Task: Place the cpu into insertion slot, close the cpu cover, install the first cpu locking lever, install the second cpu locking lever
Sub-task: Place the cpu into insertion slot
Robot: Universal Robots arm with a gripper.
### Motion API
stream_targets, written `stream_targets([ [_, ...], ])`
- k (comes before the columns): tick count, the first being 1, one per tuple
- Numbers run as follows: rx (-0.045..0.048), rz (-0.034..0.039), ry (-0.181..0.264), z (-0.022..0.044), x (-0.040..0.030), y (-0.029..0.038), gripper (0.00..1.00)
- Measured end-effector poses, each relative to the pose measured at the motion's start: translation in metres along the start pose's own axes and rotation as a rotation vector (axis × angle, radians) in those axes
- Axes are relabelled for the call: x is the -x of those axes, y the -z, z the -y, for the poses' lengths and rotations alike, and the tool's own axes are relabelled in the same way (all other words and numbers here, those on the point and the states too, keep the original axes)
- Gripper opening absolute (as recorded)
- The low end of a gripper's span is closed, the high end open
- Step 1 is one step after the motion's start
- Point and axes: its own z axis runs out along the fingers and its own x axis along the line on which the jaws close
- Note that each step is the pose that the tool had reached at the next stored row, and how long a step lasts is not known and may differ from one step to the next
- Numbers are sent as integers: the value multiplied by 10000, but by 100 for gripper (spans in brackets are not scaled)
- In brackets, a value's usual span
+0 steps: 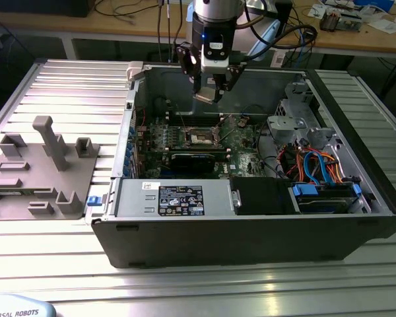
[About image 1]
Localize CPU cooler heatsink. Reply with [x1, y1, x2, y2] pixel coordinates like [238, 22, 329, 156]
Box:
[319, 9, 343, 33]

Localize blue box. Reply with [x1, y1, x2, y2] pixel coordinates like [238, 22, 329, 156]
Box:
[354, 0, 395, 11]

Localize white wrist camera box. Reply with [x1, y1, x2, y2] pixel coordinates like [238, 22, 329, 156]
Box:
[200, 39, 231, 74]

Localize grey plastic parts rack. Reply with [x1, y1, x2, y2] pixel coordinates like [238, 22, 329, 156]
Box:
[0, 115, 102, 221]

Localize grey power supply unit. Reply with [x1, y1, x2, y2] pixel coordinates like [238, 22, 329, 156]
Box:
[114, 178, 238, 219]

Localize orange wire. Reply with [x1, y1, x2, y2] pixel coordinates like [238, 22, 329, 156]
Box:
[316, 150, 347, 184]

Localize green motherboard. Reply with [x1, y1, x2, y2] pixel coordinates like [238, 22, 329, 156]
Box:
[135, 114, 268, 181]

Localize black open PC case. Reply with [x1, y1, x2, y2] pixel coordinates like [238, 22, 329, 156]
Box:
[90, 61, 396, 269]

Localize white papers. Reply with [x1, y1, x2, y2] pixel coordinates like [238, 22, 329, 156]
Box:
[366, 16, 396, 34]

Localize grey metal drive cage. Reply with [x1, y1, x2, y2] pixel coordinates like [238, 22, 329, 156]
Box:
[266, 81, 339, 149]

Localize CPU socket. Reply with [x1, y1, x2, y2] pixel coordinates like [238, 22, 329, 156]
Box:
[184, 126, 220, 147]

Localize black equipment case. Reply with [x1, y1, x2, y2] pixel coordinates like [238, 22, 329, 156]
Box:
[0, 0, 96, 18]

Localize blue wire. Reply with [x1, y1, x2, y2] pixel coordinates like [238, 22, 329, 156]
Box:
[302, 149, 329, 186]

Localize black RAM slot bank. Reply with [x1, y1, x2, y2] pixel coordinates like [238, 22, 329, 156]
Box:
[166, 110, 225, 128]
[164, 146, 234, 162]

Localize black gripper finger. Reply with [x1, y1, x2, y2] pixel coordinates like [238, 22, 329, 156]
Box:
[213, 63, 248, 102]
[176, 44, 203, 96]

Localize silver CPU plate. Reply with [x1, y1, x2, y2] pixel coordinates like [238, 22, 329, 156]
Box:
[191, 86, 218, 105]

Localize green circuit board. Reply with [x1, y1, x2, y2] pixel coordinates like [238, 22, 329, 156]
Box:
[338, 11, 364, 33]

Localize red wire bundle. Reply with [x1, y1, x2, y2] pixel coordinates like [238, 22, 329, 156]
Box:
[279, 147, 304, 176]

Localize black graphics card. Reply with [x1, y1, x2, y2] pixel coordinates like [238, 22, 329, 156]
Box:
[170, 151, 215, 174]

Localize wooden desk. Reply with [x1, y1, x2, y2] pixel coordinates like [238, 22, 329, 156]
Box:
[0, 0, 396, 55]

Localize hard disk in blue carrier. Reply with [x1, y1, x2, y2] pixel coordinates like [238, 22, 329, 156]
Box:
[288, 183, 362, 215]

